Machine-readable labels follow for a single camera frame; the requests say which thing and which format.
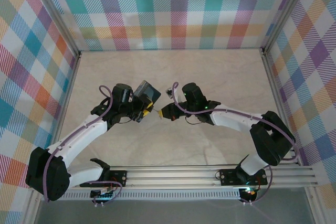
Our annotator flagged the dark teal tin box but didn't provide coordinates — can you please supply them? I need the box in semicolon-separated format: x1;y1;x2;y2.
133;80;162;124

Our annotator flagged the left controller board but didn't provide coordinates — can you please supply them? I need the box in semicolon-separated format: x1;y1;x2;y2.
90;189;116;201

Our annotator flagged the controller board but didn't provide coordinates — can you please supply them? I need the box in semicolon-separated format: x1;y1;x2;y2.
90;189;116;201
240;187;258;201

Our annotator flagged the right controller board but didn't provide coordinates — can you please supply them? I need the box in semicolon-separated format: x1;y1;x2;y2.
240;187;258;201

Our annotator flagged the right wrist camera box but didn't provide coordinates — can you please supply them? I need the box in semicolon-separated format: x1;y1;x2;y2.
165;85;176;99

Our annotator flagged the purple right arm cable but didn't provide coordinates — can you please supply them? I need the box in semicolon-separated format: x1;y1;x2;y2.
172;82;300;205

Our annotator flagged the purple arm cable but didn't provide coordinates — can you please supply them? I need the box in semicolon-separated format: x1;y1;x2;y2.
172;82;300;205
43;84;124;207

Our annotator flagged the aluminium table side rail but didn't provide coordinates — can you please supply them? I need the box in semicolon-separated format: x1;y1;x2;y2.
46;50;82;156
259;48;302;167

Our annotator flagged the aluminium mounting rail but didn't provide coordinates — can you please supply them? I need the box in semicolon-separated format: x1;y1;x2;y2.
62;165;320;190

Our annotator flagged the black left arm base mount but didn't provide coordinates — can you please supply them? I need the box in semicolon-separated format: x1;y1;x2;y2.
104;170;128;188

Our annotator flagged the slotted grey cable tray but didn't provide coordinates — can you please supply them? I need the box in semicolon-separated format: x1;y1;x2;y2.
40;188;242;201

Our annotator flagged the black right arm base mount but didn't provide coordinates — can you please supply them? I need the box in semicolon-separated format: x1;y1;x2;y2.
219;167;268;186

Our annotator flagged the aluminium frame post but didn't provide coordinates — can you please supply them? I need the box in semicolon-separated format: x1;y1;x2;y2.
262;0;312;54
25;0;81;59

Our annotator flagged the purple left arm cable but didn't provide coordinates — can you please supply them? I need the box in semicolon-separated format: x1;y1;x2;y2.
43;84;124;207

